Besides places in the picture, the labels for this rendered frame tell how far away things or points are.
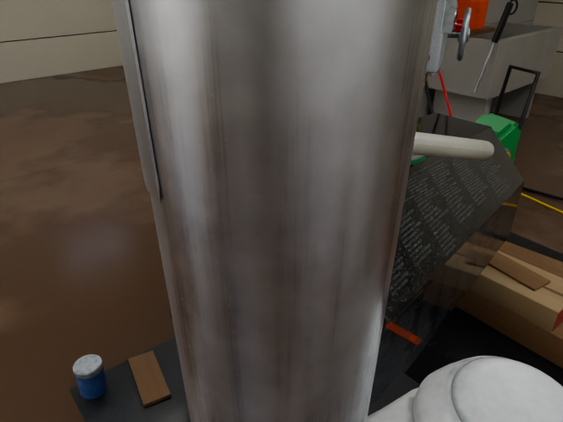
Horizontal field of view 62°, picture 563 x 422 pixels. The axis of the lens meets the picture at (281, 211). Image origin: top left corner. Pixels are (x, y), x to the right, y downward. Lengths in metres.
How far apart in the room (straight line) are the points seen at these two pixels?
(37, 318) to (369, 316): 2.30
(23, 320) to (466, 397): 2.22
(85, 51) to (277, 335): 7.40
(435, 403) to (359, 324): 0.24
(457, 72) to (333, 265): 4.27
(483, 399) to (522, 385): 0.04
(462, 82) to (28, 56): 5.43
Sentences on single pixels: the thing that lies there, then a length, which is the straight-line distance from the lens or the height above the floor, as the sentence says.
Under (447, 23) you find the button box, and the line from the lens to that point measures 1.36.
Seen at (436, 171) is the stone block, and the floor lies 0.83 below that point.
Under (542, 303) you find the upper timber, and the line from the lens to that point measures 2.14.
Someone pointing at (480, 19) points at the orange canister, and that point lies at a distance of 4.87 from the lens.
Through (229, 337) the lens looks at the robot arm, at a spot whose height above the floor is 1.32.
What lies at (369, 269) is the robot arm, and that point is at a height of 1.35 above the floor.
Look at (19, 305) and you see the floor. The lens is 2.57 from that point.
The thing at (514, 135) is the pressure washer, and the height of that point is 0.51.
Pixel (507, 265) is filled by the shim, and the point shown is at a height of 0.26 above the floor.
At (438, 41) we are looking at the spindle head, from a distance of 1.38.
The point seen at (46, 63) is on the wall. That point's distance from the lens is 7.38.
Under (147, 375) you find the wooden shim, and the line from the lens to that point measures 1.98.
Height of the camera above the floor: 1.45
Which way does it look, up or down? 29 degrees down
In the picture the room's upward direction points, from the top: straight up
